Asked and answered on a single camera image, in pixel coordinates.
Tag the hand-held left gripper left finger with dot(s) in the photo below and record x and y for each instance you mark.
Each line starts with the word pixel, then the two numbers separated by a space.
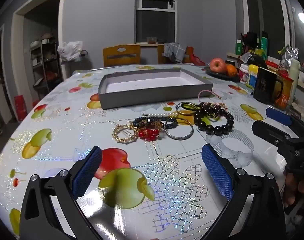
pixel 88 172

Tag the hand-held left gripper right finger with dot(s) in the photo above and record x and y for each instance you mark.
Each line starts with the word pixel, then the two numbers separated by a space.
pixel 217 172

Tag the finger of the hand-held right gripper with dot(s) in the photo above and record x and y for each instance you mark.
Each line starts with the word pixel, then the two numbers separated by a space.
pixel 267 131
pixel 278 116

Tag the gold bangle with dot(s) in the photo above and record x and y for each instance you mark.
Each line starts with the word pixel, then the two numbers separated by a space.
pixel 185 114

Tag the grey cardboard box tray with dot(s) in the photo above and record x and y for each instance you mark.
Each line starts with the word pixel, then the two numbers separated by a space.
pixel 142 97

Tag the person's right hand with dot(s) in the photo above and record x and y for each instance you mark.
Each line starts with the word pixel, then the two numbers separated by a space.
pixel 298 187

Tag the red tin can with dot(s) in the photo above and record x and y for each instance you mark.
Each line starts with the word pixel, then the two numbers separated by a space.
pixel 284 97

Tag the black mug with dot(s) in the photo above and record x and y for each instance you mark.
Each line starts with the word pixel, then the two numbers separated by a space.
pixel 264 85

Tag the cream plastic bottle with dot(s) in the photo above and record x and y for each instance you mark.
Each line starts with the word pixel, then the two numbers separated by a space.
pixel 294 77

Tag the yellow lid bottle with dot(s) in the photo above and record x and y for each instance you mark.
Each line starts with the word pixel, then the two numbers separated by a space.
pixel 252 76

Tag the white bottle red label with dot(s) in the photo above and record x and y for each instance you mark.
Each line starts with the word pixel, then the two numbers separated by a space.
pixel 243 76

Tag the black bag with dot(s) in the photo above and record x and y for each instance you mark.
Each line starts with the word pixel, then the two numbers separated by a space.
pixel 254 60

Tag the silver foil bag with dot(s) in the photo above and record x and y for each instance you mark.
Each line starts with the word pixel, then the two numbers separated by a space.
pixel 288 55

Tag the orange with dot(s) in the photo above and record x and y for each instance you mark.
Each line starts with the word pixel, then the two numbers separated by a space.
pixel 232 70

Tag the green bottle black cap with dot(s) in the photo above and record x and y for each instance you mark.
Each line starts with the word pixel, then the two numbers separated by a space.
pixel 264 45

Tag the black plate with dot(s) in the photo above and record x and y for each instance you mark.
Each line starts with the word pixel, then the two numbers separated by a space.
pixel 212 73

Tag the green carton white label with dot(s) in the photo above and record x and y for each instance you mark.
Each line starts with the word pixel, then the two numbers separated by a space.
pixel 239 47

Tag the red apple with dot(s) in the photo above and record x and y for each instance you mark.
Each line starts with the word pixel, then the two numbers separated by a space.
pixel 217 65

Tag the red box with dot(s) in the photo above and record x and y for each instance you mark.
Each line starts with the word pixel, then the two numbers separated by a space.
pixel 20 107

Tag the wooden chair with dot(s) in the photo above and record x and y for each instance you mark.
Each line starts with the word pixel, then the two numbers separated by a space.
pixel 120 60
pixel 160 55

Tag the metal storage shelf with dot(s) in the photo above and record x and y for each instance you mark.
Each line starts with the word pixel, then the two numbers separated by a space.
pixel 45 62

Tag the grey checked cloth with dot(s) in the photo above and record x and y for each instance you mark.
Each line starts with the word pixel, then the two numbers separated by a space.
pixel 175 51

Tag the white plastic bag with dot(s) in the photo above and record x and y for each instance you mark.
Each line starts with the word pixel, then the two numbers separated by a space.
pixel 69 50

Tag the small container on windowsill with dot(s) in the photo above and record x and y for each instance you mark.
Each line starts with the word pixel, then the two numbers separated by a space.
pixel 151 40

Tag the window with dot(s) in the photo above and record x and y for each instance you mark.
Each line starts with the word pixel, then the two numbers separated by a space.
pixel 155 22

